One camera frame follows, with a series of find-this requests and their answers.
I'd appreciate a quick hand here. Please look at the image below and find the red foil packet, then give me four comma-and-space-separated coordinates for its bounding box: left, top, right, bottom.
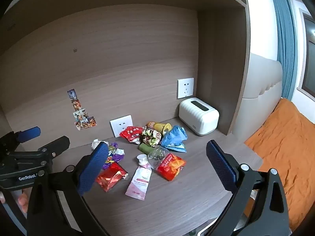
96, 162, 129, 192

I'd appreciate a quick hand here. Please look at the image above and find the red orange snack packet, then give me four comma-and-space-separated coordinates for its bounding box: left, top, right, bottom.
157, 153, 186, 182

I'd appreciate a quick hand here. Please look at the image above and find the orange bedsheet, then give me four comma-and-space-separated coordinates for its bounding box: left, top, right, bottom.
242, 98, 315, 234

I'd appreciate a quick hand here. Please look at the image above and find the blue curtain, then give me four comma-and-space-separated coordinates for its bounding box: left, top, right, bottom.
270, 0, 299, 101

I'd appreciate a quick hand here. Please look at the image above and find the person's left hand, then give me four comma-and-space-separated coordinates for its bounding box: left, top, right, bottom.
17, 192, 28, 214

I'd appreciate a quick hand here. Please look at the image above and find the clear plastic wrapper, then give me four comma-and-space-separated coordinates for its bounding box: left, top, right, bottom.
147, 146, 170, 170

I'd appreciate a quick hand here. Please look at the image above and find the beige padded bed headboard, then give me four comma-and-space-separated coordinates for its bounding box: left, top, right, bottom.
233, 54, 283, 142

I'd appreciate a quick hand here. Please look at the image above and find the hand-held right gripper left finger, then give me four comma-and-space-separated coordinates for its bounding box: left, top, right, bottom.
27, 142, 111, 236

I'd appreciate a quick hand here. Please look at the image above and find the purple candy wrapper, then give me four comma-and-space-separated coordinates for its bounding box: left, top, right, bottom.
103, 142, 125, 170

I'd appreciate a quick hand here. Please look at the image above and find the yellow paper cup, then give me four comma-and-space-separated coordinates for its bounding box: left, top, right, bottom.
154, 123, 172, 134

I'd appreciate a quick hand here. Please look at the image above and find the strip of cartoon stickers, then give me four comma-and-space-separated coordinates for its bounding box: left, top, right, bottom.
67, 89, 97, 131

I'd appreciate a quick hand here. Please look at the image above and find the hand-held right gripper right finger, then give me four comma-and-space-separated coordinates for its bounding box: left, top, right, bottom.
206, 140, 293, 236

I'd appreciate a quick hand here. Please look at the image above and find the blue plastic bag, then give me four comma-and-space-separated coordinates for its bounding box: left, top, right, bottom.
161, 125, 188, 153

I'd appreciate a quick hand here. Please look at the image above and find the pink white pouch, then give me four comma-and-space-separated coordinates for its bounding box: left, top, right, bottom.
125, 163, 152, 199

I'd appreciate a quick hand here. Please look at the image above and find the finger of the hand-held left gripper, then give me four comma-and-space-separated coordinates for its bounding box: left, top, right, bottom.
0, 126, 41, 153
38, 136, 71, 157

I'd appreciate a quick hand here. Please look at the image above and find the red plastic noodle bag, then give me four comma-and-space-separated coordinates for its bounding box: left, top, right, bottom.
120, 126, 145, 144

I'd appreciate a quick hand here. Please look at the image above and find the white wall socket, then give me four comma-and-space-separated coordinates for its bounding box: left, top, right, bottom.
177, 78, 195, 99
110, 114, 133, 138

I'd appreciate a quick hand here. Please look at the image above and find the small white plastic cup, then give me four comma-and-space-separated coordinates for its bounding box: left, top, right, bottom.
137, 154, 149, 167

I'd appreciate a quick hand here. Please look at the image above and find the white ribbed tissue box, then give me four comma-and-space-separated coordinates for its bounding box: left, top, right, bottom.
179, 98, 220, 136

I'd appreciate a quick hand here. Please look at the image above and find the crumpled patterned wrapper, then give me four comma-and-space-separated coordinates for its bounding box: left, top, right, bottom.
142, 127, 163, 147

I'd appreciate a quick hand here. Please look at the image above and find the dark framed window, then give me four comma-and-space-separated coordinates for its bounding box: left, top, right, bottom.
299, 8, 315, 94

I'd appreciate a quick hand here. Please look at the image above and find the white crumpled tissue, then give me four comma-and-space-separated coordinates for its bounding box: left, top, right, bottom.
92, 139, 109, 151

